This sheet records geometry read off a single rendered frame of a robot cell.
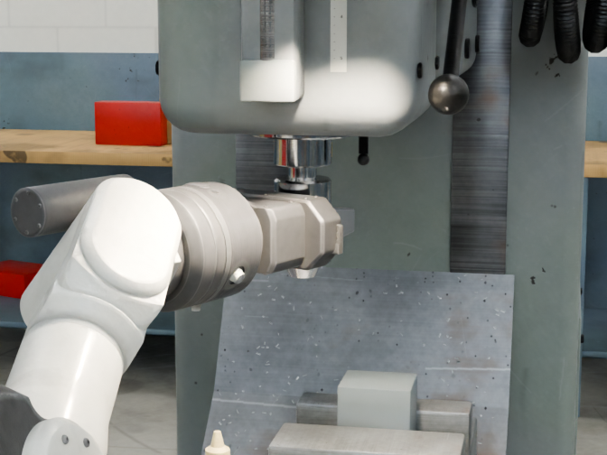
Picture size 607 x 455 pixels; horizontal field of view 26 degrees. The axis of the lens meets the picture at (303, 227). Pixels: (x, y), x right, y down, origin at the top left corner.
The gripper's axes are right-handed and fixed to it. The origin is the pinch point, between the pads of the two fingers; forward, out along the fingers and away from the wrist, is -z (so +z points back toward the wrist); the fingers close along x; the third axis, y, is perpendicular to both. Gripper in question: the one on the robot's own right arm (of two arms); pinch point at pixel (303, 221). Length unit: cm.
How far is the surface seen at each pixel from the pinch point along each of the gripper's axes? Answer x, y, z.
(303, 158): -1.5, -5.5, 1.9
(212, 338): 31.9, 20.1, -26.1
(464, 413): -11.0, 16.4, -8.2
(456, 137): 6.9, -3.7, -37.2
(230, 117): -0.2, -9.1, 9.5
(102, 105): 288, 19, -265
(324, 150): -2.4, -6.0, 0.3
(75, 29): 342, -8, -304
